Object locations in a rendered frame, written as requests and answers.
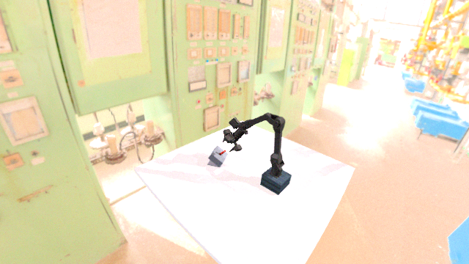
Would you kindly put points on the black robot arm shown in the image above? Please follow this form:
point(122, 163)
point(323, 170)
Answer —
point(278, 123)

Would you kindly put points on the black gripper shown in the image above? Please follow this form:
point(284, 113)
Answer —
point(237, 147)

